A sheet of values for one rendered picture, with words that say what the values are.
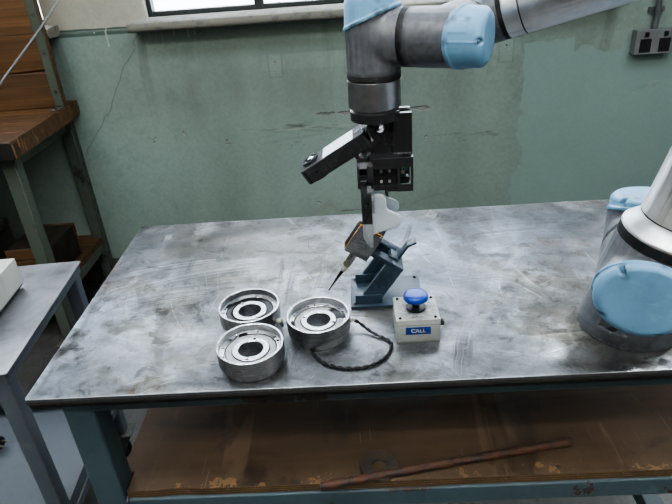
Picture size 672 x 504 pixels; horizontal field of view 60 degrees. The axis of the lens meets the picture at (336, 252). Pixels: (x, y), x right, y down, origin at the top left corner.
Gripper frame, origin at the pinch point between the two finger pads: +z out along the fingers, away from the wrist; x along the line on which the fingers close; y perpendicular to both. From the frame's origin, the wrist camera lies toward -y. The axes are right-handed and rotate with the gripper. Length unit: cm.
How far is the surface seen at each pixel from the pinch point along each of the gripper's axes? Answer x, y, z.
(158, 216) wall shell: 156, -94, 65
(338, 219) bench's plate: 41.3, -6.5, 16.5
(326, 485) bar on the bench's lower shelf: -14.2, -8.9, 40.2
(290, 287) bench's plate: 12.1, -15.0, 16.5
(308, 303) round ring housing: 1.3, -10.5, 13.3
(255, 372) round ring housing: -15.3, -17.4, 14.2
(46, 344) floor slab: 105, -132, 96
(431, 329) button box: -6.6, 9.6, 14.0
